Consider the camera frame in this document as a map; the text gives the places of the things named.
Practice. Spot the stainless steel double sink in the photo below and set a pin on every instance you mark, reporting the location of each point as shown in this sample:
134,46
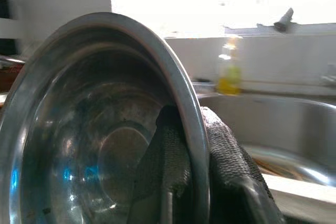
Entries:
275,121

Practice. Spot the red plastic basin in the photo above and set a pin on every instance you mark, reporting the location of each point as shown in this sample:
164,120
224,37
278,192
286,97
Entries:
8,79

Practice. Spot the yellow dish soap pump bottle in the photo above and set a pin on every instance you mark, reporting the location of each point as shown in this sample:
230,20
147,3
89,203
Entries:
229,79

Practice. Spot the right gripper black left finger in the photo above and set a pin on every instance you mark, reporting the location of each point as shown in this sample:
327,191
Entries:
162,161

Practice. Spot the wide rim steel bowl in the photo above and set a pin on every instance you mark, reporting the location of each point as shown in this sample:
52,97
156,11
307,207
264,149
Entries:
78,129

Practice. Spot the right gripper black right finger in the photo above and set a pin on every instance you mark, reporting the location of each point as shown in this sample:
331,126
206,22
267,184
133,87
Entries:
228,161

